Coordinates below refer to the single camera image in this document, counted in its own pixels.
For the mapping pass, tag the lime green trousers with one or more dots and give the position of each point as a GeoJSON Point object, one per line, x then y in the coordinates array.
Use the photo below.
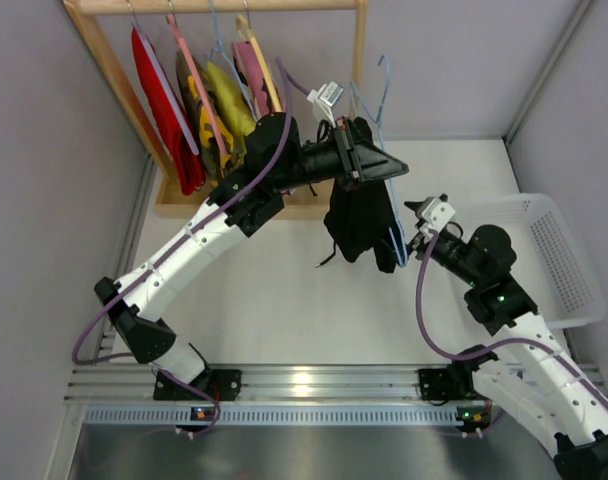
{"type": "Point", "coordinates": [231, 103]}

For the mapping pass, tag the light blue wire hanger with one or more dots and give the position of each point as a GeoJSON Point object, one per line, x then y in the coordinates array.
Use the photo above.
{"type": "Point", "coordinates": [396, 233]}
{"type": "Point", "coordinates": [219, 48]}

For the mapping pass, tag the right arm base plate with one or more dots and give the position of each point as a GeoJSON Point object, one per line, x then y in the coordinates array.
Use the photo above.
{"type": "Point", "coordinates": [437, 386]}

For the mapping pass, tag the camouflage yellow green trousers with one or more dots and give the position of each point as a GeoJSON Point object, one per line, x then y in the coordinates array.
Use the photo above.
{"type": "Point", "coordinates": [216, 166]}

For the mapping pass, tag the aluminium mounting rail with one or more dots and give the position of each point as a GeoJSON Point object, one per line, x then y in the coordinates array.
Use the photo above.
{"type": "Point", "coordinates": [131, 383]}

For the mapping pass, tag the wooden clothes rack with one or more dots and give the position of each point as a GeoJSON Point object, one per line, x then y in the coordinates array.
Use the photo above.
{"type": "Point", "coordinates": [170, 202]}

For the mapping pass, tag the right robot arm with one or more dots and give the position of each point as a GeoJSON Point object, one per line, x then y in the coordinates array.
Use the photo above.
{"type": "Point", "coordinates": [524, 369]}

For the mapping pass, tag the cream wooden hanger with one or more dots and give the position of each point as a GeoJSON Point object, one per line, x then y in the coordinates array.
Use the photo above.
{"type": "Point", "coordinates": [244, 28]}

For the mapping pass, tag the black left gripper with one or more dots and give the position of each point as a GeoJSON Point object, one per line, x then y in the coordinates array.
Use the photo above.
{"type": "Point", "coordinates": [345, 154]}

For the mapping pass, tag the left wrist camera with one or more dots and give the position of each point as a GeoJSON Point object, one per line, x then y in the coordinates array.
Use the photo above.
{"type": "Point", "coordinates": [324, 100]}

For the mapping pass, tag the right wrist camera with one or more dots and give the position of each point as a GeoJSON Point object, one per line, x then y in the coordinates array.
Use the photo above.
{"type": "Point", "coordinates": [433, 216]}

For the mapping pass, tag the red trousers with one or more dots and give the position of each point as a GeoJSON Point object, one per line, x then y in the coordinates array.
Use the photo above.
{"type": "Point", "coordinates": [188, 167]}

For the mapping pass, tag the pink hanger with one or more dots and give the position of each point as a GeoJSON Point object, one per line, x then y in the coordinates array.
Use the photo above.
{"type": "Point", "coordinates": [203, 94]}

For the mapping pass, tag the white lavender hanger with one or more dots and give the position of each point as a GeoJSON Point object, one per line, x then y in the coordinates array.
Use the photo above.
{"type": "Point", "coordinates": [162, 78]}

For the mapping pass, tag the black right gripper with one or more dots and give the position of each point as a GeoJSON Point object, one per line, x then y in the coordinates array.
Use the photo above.
{"type": "Point", "coordinates": [423, 233]}

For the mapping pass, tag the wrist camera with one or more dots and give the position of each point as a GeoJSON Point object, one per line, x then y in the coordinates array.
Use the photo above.
{"type": "Point", "coordinates": [433, 216]}
{"type": "Point", "coordinates": [324, 100]}

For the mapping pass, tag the white plastic basket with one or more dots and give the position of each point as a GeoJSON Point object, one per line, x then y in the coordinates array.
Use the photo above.
{"type": "Point", "coordinates": [550, 265]}

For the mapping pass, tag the slotted cable duct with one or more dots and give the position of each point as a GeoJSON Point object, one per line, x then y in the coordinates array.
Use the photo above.
{"type": "Point", "coordinates": [276, 415]}

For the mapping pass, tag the pink black patterned trousers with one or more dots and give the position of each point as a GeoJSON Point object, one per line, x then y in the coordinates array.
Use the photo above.
{"type": "Point", "coordinates": [248, 69]}

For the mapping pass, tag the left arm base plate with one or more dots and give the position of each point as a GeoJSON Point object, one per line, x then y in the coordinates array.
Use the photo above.
{"type": "Point", "coordinates": [219, 384]}

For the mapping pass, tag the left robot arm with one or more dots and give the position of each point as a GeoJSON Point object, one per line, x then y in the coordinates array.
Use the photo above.
{"type": "Point", "coordinates": [242, 203]}

